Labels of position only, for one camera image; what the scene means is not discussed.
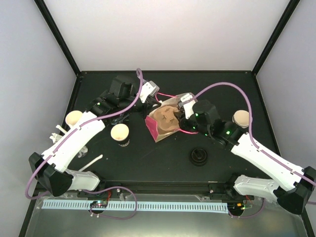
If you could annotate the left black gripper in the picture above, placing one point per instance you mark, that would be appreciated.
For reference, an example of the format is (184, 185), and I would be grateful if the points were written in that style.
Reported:
(149, 106)

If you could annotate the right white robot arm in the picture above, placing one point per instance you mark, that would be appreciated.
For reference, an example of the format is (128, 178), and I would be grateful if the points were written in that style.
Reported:
(290, 185)

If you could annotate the right black paper cup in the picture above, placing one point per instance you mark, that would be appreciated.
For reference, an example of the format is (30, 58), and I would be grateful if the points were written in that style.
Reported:
(241, 118)

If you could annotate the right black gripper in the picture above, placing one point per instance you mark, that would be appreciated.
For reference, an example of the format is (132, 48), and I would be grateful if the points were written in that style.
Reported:
(182, 122)

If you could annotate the black paper coffee cup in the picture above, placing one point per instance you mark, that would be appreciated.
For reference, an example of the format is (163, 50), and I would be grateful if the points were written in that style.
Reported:
(120, 133)

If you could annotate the cake print paper bag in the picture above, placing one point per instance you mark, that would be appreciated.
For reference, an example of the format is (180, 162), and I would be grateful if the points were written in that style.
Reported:
(158, 134)

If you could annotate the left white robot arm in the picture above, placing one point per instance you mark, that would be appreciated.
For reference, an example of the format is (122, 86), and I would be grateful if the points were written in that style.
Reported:
(113, 106)

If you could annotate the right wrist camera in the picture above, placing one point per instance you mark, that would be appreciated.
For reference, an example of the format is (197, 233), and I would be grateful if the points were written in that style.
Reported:
(186, 102)

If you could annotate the white stacked paper cups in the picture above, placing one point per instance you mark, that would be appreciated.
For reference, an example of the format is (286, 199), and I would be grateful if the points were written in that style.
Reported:
(73, 117)

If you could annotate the black cup lying sideways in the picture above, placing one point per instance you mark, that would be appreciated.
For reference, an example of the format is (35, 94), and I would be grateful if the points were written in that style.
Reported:
(122, 118)

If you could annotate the stack of black lids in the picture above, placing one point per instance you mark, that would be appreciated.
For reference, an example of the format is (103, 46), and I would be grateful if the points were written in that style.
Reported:
(198, 156)

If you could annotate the small circuit board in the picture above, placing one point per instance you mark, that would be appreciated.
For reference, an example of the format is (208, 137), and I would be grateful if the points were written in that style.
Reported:
(99, 204)

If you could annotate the light blue cable duct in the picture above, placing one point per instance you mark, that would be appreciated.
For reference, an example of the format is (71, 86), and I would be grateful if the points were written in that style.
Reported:
(153, 206)

